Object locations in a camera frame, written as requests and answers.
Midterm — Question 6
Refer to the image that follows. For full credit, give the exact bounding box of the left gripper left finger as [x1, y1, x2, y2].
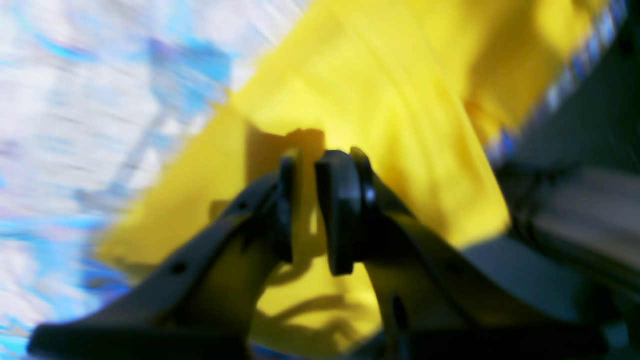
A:
[27, 152, 300, 360]

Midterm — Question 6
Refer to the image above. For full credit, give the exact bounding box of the yellow T-shirt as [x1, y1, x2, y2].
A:
[96, 0, 610, 359]

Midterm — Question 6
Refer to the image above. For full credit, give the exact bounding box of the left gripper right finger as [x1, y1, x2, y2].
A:
[315, 147, 608, 360]

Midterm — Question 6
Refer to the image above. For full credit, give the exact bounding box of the patterned blue tablecloth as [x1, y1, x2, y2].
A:
[0, 0, 310, 360]

